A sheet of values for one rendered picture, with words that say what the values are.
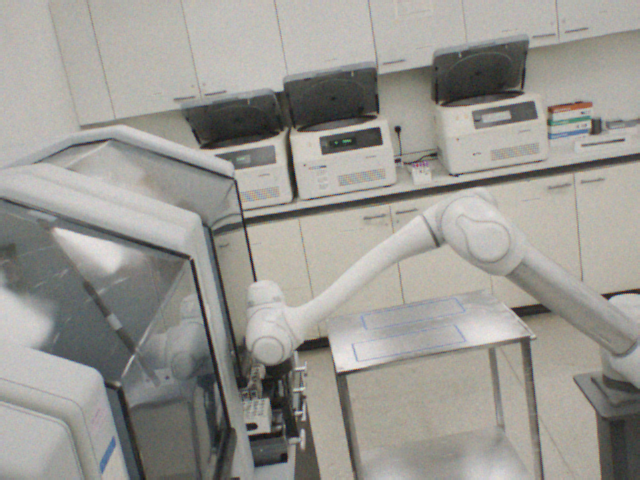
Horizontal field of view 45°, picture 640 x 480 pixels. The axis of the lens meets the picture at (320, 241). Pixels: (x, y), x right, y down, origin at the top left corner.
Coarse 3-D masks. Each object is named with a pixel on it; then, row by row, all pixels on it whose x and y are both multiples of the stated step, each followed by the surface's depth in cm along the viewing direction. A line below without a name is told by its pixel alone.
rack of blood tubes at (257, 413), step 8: (256, 400) 211; (264, 400) 210; (248, 408) 207; (256, 408) 207; (264, 408) 205; (248, 416) 203; (256, 416) 202; (264, 416) 201; (272, 416) 211; (248, 424) 210; (256, 424) 210; (264, 424) 202; (248, 432) 203; (256, 432) 203
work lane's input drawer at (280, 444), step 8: (280, 416) 210; (272, 424) 206; (280, 424) 205; (272, 432) 202; (280, 432) 202; (304, 432) 212; (256, 440) 202; (264, 440) 201; (272, 440) 201; (280, 440) 201; (288, 440) 208; (296, 440) 209; (304, 440) 208; (256, 448) 202; (264, 448) 202; (272, 448) 202; (280, 448) 202; (288, 448) 205; (304, 448) 204; (256, 456) 203; (288, 456) 203
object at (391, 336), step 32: (352, 320) 267; (384, 320) 262; (416, 320) 257; (448, 320) 253; (480, 320) 249; (512, 320) 244; (352, 352) 241; (384, 352) 237; (416, 352) 233; (448, 352) 231; (352, 416) 235; (352, 448) 237; (384, 448) 285; (416, 448) 282; (448, 448) 278; (480, 448) 275; (512, 448) 271
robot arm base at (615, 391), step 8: (592, 376) 223; (600, 376) 221; (600, 384) 217; (608, 384) 213; (616, 384) 210; (624, 384) 209; (632, 384) 208; (608, 392) 212; (616, 392) 210; (624, 392) 209; (632, 392) 208; (616, 400) 208; (624, 400) 207; (632, 400) 207
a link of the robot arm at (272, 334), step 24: (384, 240) 196; (408, 240) 193; (432, 240) 192; (360, 264) 191; (384, 264) 193; (336, 288) 186; (360, 288) 189; (264, 312) 185; (288, 312) 182; (312, 312) 182; (264, 336) 176; (288, 336) 179; (264, 360) 177
